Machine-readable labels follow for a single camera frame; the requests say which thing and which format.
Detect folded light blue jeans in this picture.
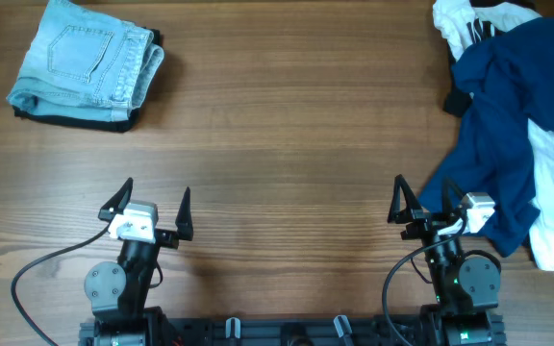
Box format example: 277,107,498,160
7,0,164,122

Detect dark blue t-shirt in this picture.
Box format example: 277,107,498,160
419,17,554,257

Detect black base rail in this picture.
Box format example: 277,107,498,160
78,314,507,346

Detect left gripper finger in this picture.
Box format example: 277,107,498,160
175,187,193,241
98,178,134,222

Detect white jersey with black lettering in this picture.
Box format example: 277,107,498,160
433,0,554,271

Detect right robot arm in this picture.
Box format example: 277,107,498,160
382,175,507,346

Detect folded black garment under jeans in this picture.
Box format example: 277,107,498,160
13,27,164,134

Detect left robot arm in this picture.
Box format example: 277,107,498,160
79,179,193,346

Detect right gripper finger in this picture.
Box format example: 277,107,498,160
441,177,466,213
387,174,424,224

